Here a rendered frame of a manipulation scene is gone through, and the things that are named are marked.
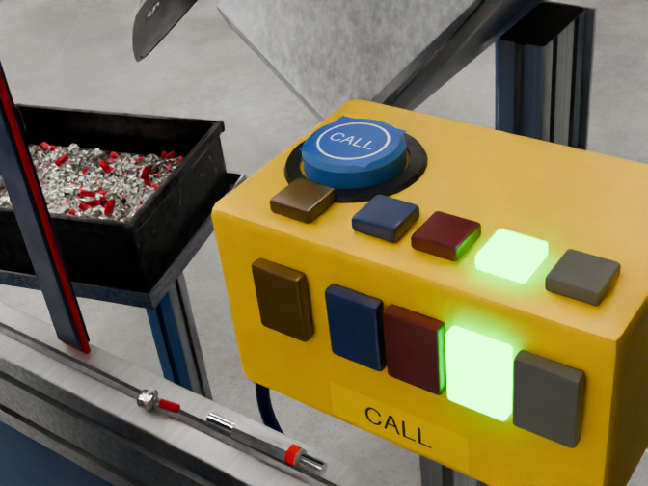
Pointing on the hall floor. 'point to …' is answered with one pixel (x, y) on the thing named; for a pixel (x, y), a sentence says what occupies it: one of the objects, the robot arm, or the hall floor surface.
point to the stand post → (542, 74)
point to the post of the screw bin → (178, 340)
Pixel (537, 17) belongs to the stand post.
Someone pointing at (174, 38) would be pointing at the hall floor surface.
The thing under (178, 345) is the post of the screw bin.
